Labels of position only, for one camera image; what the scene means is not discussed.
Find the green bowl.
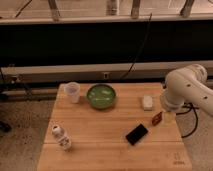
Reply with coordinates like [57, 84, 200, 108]
[86, 84, 116, 110]

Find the black hanging cable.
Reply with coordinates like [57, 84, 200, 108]
[119, 12, 153, 81]

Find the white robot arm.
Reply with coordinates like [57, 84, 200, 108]
[160, 64, 213, 117]

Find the black smartphone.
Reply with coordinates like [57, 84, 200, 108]
[125, 124, 148, 145]

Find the black floor cable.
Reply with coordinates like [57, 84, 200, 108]
[175, 102, 200, 139]

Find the small white bottle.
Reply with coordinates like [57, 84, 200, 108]
[51, 125, 71, 151]

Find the clear plastic cup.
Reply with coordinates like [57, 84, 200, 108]
[64, 82, 80, 103]

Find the small red-brown object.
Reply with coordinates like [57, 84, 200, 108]
[152, 112, 162, 126]

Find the white rectangular block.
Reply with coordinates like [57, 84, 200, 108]
[142, 95, 153, 111]

